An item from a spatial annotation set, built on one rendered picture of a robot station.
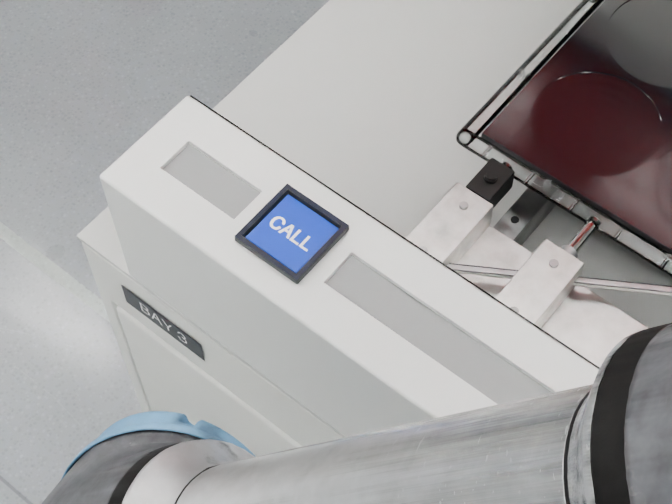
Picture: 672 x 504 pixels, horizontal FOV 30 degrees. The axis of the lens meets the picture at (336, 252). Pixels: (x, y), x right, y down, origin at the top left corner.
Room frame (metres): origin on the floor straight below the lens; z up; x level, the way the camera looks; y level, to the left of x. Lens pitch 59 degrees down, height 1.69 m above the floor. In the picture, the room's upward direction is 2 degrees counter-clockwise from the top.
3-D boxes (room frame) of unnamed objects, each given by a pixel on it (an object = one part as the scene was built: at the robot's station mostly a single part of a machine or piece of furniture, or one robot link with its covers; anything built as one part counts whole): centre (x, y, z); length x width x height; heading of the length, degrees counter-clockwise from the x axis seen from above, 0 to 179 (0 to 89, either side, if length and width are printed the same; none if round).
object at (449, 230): (0.49, -0.08, 0.89); 0.08 x 0.03 x 0.03; 139
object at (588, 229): (0.48, -0.18, 0.89); 0.05 x 0.01 x 0.01; 139
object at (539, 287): (0.44, -0.14, 0.89); 0.08 x 0.03 x 0.03; 139
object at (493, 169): (0.54, -0.12, 0.90); 0.04 x 0.02 x 0.03; 139
